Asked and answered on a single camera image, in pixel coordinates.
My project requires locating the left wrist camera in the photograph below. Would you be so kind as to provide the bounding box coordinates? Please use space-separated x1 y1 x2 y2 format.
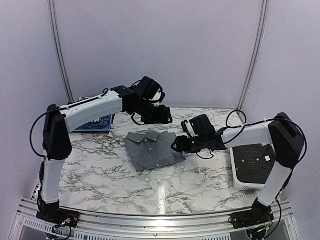
129 76 166 104

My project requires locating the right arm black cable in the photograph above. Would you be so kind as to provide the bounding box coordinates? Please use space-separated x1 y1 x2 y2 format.
196 109 308 226

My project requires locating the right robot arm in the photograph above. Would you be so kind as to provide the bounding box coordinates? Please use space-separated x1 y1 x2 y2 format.
171 112 308 224

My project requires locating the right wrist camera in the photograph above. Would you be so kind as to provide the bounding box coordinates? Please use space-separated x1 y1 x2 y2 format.
188 114 216 137

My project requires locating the aluminium front frame rail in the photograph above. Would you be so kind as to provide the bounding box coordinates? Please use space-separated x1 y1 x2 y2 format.
8 198 300 240

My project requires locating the blue shirt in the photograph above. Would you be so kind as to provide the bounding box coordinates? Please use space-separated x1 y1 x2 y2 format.
73 114 115 134

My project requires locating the right aluminium corner post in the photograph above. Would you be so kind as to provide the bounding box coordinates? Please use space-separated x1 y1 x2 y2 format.
236 0 270 110

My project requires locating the black white plaid shirt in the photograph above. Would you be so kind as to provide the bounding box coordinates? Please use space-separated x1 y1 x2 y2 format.
67 96 91 105

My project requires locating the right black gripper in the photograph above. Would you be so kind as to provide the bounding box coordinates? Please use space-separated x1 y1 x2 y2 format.
171 134 207 154

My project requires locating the grey long sleeve shirt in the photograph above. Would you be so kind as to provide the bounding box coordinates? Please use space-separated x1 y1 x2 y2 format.
124 131 186 172

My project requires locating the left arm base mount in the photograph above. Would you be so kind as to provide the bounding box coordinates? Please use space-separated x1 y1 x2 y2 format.
36 202 80 228

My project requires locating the white plastic laundry basket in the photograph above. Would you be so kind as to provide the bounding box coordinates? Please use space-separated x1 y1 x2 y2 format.
229 143 278 192

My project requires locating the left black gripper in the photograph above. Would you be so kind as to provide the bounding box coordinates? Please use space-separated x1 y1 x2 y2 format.
132 98 172 124

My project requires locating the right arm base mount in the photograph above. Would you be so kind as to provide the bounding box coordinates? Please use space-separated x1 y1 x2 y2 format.
228 207 275 229

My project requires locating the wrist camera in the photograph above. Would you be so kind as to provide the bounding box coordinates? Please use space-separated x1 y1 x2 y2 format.
129 76 166 104
188 114 216 137

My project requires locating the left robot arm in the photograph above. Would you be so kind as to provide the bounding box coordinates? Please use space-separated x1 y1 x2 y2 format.
37 85 173 223

